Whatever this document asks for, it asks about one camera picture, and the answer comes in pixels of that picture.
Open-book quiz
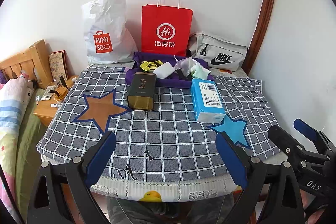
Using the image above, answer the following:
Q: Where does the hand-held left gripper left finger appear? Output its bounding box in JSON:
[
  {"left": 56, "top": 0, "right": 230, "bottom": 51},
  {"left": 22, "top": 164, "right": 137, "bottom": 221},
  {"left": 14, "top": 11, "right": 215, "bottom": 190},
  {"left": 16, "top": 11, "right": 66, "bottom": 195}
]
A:
[{"left": 28, "top": 131, "right": 117, "bottom": 224}]

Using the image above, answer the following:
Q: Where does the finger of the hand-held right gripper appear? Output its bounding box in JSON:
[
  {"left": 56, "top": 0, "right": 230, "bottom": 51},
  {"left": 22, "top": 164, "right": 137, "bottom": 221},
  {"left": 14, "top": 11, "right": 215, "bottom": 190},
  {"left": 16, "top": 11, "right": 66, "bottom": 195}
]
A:
[
  {"left": 293, "top": 118, "right": 331, "bottom": 152},
  {"left": 268, "top": 125, "right": 306, "bottom": 160}
]

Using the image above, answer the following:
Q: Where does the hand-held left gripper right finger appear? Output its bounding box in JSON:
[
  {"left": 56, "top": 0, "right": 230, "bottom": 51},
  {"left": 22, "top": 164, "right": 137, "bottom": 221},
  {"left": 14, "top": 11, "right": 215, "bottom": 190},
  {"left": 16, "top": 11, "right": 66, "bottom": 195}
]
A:
[{"left": 215, "top": 132, "right": 307, "bottom": 224}]

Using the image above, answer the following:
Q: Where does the black watch strap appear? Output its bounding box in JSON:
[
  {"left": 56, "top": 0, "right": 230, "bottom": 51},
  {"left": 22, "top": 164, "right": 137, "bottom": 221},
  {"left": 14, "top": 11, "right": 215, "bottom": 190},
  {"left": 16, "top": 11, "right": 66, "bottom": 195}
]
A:
[{"left": 175, "top": 68, "right": 193, "bottom": 81}]

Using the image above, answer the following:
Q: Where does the purple towel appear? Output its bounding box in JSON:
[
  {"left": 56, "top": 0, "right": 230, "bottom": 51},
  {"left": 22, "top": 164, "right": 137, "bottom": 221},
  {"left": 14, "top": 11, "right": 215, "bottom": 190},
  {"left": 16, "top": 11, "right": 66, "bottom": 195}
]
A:
[{"left": 125, "top": 51, "right": 214, "bottom": 89}]

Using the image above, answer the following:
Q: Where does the yellow and black cloth item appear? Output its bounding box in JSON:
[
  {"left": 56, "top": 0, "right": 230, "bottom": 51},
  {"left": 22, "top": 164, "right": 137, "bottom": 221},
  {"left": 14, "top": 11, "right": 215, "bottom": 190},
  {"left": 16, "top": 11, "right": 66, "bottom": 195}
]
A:
[{"left": 140, "top": 61, "right": 163, "bottom": 73}]

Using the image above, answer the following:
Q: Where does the white cloth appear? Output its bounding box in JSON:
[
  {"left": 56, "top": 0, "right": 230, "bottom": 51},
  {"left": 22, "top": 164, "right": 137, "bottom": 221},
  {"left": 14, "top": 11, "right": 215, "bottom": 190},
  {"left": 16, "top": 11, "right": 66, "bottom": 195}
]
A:
[{"left": 153, "top": 62, "right": 176, "bottom": 79}]

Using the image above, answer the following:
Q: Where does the clear plastic bag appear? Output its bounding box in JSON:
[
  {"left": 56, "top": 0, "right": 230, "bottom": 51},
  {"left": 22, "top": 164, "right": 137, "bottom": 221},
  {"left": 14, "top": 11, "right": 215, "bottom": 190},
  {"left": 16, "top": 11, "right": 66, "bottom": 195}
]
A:
[{"left": 173, "top": 55, "right": 196, "bottom": 75}]

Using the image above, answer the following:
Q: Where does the grey checked cloth with stars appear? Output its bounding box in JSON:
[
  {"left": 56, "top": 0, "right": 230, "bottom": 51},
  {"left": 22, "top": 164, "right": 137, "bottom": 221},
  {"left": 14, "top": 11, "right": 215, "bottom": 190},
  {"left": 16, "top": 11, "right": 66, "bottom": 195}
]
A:
[{"left": 37, "top": 67, "right": 281, "bottom": 184}]

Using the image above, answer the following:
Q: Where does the blue tissue pack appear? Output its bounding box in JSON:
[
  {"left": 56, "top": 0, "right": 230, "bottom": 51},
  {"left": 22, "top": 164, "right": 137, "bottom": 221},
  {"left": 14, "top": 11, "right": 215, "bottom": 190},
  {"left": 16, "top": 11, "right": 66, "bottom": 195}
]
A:
[{"left": 190, "top": 78, "right": 227, "bottom": 123}]

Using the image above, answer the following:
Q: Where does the wooden nightstand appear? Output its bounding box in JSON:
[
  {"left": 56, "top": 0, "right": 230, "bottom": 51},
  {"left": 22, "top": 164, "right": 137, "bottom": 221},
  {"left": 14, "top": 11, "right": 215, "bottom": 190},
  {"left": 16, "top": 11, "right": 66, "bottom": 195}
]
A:
[{"left": 33, "top": 77, "right": 78, "bottom": 127}]

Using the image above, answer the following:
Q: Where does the dark green tea tin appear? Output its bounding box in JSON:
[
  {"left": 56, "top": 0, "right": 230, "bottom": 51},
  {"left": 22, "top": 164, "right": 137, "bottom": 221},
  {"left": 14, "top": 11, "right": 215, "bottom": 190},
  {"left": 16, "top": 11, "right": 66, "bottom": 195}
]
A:
[{"left": 127, "top": 72, "right": 157, "bottom": 111}]

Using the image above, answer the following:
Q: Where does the green bedsheet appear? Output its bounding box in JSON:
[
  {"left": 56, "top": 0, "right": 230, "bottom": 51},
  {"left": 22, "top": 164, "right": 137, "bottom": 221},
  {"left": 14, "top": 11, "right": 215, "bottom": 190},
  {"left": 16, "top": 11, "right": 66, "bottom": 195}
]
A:
[{"left": 13, "top": 88, "right": 53, "bottom": 216}]

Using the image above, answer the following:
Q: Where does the colourful quilt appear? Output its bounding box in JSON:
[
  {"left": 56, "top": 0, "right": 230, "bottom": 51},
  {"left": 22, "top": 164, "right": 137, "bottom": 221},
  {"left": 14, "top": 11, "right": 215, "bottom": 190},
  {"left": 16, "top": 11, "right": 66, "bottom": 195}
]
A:
[{"left": 0, "top": 76, "right": 34, "bottom": 140}]

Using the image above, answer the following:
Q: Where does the grey waist bag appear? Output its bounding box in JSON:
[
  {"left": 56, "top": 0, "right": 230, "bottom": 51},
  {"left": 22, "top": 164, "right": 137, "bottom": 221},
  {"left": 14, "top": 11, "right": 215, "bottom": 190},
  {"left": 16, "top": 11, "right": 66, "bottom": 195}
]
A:
[{"left": 188, "top": 32, "right": 248, "bottom": 72}]

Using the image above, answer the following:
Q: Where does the white plastic shopping bag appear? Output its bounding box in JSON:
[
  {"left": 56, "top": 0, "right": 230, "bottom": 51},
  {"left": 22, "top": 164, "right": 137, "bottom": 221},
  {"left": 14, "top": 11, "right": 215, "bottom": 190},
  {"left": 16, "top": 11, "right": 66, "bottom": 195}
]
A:
[{"left": 82, "top": 0, "right": 138, "bottom": 64}]

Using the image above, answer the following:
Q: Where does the wooden headboard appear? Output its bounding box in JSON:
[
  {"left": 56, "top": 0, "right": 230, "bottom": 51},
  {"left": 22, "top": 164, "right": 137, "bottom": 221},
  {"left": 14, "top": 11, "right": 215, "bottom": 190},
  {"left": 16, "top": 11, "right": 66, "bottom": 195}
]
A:
[{"left": 0, "top": 40, "right": 53, "bottom": 88}]

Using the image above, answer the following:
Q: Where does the red paper bag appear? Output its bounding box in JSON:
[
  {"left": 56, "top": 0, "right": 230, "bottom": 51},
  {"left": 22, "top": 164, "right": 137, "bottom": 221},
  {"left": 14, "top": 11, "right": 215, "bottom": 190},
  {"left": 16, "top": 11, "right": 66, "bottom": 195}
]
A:
[{"left": 141, "top": 0, "right": 193, "bottom": 56}]

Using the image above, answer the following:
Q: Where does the brown wooden door frame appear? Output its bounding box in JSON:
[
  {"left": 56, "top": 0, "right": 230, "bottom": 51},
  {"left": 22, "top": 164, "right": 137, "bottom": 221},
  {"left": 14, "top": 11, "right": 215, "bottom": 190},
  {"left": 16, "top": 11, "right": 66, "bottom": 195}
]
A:
[{"left": 243, "top": 0, "right": 279, "bottom": 75}]

